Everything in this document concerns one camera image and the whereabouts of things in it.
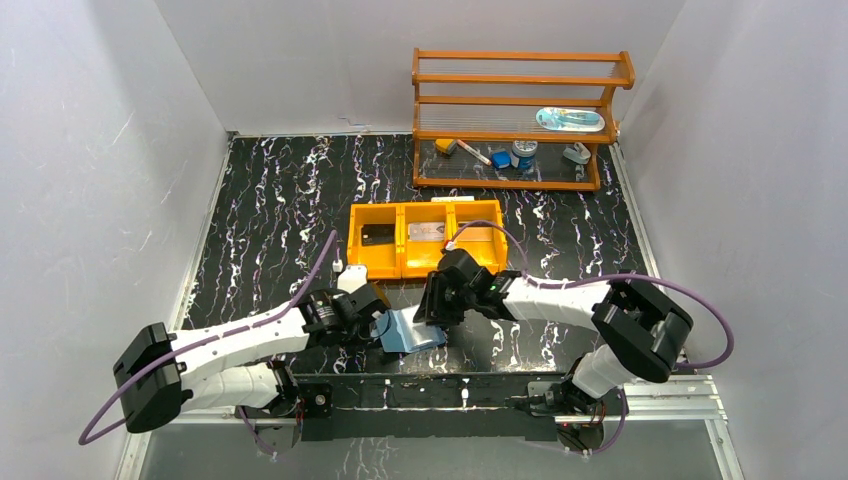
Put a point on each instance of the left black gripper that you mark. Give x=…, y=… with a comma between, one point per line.
x=370, y=317

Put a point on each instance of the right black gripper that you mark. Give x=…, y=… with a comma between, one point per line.
x=431, y=308

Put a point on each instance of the blue card holder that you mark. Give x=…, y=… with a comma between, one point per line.
x=407, y=337

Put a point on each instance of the yellow three-compartment bin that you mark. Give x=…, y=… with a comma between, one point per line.
x=399, y=241

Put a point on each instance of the orange wooden shelf rack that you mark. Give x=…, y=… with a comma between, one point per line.
x=489, y=99

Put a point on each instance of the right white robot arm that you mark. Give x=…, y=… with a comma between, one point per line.
x=642, y=329

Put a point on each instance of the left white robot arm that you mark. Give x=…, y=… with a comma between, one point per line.
x=163, y=373

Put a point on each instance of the silver credit card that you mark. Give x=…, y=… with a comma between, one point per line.
x=426, y=231

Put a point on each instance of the black credit card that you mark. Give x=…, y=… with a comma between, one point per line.
x=377, y=234

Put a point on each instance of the white rectangular box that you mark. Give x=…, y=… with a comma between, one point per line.
x=445, y=199

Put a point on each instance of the white marker pen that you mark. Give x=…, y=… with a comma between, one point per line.
x=474, y=152

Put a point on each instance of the blue small box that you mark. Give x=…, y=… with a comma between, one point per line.
x=501, y=159

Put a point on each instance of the yellow sponge block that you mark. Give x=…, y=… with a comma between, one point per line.
x=445, y=147

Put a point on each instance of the grey tape dispenser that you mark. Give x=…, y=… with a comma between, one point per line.
x=578, y=153

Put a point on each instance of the blue blister pack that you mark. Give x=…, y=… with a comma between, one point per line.
x=570, y=120

